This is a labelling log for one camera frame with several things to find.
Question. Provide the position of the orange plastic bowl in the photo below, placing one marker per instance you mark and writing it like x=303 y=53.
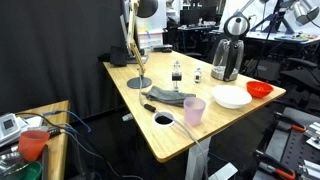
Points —
x=260 y=90

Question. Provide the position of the white ceramic bowl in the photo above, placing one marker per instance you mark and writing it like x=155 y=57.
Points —
x=231 y=97

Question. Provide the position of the green bowl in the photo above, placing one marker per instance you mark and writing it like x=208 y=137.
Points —
x=31 y=171

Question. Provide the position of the metal bowl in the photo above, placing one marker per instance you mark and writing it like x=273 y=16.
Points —
x=11 y=163

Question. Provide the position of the grey cloth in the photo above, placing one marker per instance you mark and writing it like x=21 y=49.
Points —
x=166 y=96

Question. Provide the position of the tall glass pepper grinder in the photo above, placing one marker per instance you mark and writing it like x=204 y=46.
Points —
x=176 y=76

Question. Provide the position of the pink plastic cup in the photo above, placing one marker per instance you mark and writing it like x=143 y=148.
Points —
x=194 y=111

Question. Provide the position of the small glass shaker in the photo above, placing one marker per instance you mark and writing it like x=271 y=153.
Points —
x=198 y=76

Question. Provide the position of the white power adapter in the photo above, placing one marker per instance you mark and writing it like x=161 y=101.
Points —
x=127 y=117

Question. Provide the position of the black flat device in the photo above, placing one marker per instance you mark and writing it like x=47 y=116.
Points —
x=160 y=47

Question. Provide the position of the white box with blue tape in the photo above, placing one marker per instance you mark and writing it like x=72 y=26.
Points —
x=150 y=40

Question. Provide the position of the black keyboard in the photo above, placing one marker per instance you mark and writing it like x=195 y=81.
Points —
x=117 y=56

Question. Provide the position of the grey computer monitor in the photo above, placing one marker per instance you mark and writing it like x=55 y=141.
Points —
x=123 y=30

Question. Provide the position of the white desk leg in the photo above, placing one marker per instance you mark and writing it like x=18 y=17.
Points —
x=193 y=160

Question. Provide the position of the glass electric kettle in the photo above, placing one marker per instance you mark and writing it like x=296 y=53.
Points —
x=230 y=56

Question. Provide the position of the black computer monitor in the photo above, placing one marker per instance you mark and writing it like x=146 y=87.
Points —
x=208 y=14
x=189 y=16

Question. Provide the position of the black curtain backdrop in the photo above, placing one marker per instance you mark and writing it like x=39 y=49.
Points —
x=50 y=50

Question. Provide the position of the orange plastic cup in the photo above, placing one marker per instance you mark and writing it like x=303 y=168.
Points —
x=32 y=145

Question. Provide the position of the black office chair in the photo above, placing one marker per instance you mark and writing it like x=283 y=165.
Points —
x=300 y=76

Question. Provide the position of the black mounting plate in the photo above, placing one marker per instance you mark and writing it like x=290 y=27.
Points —
x=293 y=150

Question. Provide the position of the white electronic device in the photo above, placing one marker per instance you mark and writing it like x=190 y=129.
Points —
x=8 y=125

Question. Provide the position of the silver studio lamp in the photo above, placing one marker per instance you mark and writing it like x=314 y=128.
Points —
x=305 y=11

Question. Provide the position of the silver aluminium bracket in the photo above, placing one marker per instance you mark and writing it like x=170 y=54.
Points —
x=315 y=133
x=311 y=168

